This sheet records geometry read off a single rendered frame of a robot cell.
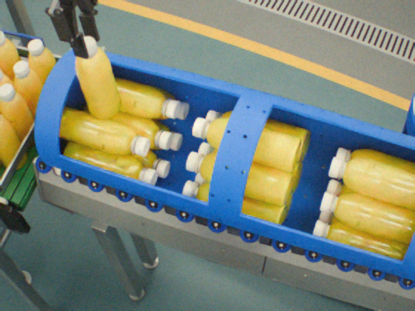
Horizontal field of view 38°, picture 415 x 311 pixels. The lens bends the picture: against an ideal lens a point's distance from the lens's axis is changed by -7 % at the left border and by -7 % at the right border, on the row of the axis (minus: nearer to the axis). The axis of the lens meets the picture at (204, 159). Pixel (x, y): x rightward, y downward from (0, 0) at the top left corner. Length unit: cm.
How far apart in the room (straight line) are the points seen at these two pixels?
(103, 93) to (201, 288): 123
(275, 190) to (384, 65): 180
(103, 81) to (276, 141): 36
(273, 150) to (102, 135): 36
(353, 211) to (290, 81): 166
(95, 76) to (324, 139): 52
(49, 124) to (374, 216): 69
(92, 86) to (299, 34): 187
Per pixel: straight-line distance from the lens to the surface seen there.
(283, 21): 308
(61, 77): 134
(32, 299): 219
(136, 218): 152
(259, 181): 125
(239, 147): 120
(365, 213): 124
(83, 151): 140
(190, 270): 241
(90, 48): 122
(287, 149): 123
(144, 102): 137
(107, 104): 132
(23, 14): 197
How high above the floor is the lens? 224
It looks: 59 degrees down
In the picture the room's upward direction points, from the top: 7 degrees counter-clockwise
